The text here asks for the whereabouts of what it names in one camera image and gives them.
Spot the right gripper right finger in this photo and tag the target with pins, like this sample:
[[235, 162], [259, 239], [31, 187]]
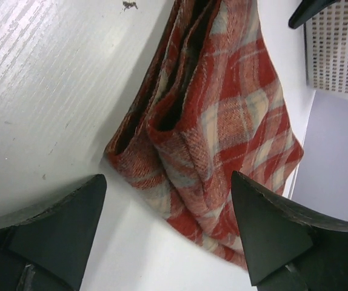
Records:
[[288, 246]]

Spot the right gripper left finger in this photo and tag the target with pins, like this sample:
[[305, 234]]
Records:
[[46, 246]]

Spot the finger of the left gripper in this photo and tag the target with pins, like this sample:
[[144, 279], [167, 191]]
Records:
[[306, 10]]

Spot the red plaid skirt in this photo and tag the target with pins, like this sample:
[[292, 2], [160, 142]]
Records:
[[211, 103]]

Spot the white plastic basket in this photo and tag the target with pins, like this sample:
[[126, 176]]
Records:
[[327, 50]]

